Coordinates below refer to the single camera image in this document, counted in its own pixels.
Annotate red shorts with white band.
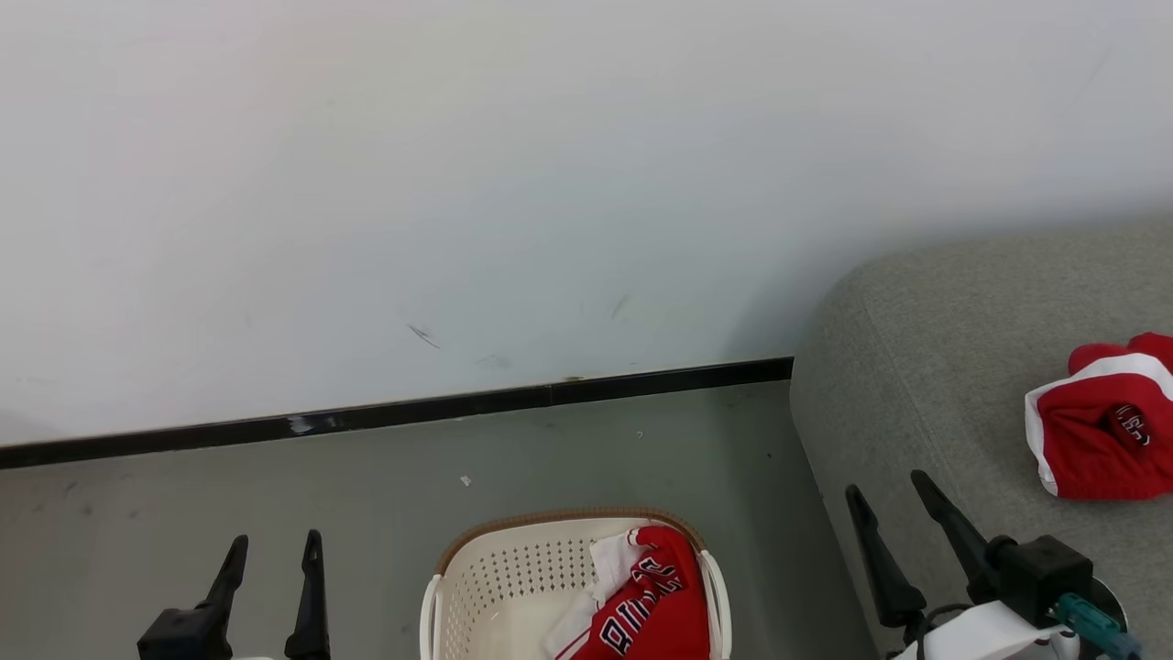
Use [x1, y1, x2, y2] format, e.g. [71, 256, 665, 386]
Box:
[1024, 332, 1173, 501]

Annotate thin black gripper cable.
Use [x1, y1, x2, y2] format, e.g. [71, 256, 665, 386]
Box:
[903, 602, 974, 644]

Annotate grey fabric sofa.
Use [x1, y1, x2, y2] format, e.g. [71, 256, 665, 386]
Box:
[790, 220, 1173, 660]

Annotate red jersey with white lettering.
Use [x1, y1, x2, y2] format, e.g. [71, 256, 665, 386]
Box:
[545, 524, 713, 660]

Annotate teal cable connector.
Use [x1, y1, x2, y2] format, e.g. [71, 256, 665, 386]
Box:
[1054, 594, 1142, 660]

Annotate cream perforated laundry basket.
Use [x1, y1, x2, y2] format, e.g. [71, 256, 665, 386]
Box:
[420, 507, 732, 660]

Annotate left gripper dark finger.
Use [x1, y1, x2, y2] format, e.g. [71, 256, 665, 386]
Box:
[202, 535, 249, 613]
[283, 529, 332, 660]

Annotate black baseboard strip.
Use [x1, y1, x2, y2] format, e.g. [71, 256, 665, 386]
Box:
[0, 357, 795, 470]

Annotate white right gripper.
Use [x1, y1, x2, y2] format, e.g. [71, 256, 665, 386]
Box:
[844, 469, 1084, 660]

